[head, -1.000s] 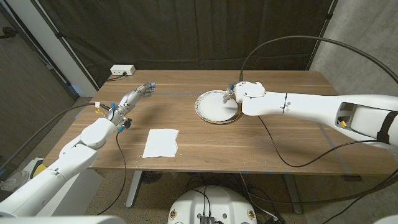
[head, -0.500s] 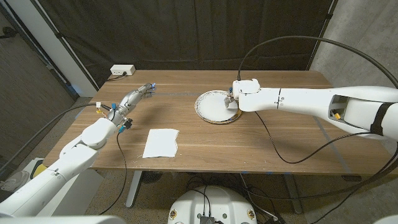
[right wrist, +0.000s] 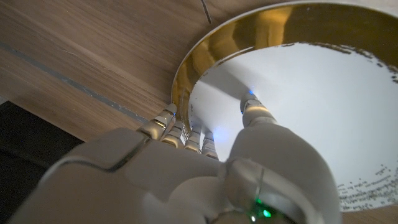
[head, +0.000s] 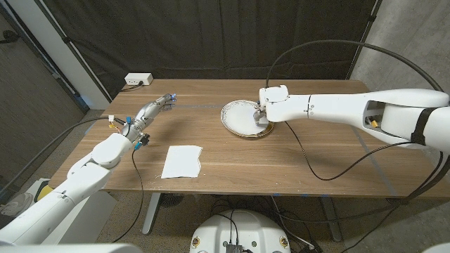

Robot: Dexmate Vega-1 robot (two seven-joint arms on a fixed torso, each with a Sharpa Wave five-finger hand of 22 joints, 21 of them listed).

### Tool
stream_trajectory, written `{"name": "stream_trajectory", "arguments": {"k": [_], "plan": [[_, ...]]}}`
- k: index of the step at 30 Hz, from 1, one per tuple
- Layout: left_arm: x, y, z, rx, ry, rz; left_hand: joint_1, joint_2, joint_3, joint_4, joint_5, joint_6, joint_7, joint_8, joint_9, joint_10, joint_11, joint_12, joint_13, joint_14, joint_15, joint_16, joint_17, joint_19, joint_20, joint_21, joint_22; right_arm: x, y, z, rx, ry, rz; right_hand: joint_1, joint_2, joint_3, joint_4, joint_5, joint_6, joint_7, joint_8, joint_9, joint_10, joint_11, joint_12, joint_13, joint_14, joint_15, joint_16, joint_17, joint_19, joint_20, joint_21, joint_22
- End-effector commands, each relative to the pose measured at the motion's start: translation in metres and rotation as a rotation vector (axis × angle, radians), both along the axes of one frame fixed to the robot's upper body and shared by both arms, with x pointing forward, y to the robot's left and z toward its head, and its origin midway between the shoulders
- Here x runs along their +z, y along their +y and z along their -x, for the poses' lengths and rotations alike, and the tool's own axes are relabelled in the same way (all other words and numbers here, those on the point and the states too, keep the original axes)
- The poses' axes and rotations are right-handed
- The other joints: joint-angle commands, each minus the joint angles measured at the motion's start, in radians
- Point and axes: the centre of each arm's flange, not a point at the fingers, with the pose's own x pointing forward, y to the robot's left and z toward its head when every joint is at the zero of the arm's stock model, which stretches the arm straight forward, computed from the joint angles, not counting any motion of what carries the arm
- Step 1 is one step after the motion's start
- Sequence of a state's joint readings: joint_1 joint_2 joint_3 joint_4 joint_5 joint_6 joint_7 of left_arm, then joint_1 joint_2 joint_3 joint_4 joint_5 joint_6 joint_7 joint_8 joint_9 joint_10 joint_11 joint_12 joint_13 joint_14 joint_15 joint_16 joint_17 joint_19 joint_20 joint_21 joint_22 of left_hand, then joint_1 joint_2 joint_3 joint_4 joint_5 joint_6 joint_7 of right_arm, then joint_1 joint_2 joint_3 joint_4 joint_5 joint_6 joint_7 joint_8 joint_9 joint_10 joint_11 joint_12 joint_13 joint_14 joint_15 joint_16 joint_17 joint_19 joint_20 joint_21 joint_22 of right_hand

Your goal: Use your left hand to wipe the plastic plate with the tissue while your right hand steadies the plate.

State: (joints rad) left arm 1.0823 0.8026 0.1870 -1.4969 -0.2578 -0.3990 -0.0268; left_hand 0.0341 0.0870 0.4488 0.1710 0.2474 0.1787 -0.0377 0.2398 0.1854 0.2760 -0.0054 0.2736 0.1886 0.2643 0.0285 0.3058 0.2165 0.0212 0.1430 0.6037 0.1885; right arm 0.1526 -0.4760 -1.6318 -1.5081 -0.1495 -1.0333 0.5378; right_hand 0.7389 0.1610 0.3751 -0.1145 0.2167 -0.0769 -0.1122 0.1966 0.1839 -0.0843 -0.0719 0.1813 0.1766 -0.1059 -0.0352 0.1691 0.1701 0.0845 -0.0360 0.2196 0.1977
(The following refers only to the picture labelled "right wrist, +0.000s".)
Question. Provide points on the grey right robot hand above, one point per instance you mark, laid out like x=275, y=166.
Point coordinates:
x=155, y=180

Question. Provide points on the white plate with gold rim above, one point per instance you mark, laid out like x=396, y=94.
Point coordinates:
x=311, y=109

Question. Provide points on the grey tape outline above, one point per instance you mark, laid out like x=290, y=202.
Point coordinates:
x=74, y=83

